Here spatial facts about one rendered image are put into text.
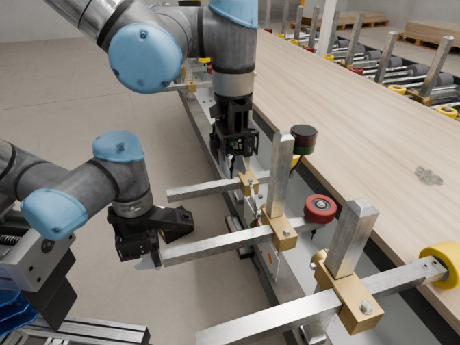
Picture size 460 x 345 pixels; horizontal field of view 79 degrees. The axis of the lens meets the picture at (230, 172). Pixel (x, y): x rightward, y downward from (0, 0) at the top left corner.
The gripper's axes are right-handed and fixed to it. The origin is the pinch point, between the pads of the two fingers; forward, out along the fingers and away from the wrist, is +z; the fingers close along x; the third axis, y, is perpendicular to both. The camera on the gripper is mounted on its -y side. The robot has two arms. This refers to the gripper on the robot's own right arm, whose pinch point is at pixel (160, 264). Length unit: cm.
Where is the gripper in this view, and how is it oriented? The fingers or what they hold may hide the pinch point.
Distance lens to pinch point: 72.6
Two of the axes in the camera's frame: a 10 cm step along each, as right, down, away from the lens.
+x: 3.0, 5.7, -7.6
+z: 0.0, 8.0, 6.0
